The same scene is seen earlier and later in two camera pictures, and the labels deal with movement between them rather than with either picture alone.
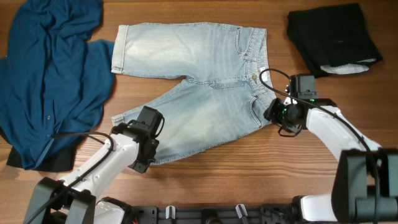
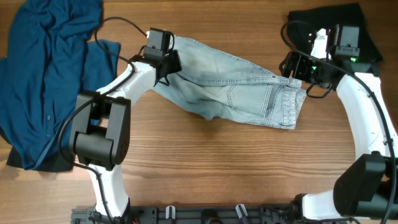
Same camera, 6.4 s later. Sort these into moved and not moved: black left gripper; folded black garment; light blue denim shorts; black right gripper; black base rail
Moved: black left gripper; light blue denim shorts; black right gripper
Not moved: folded black garment; black base rail
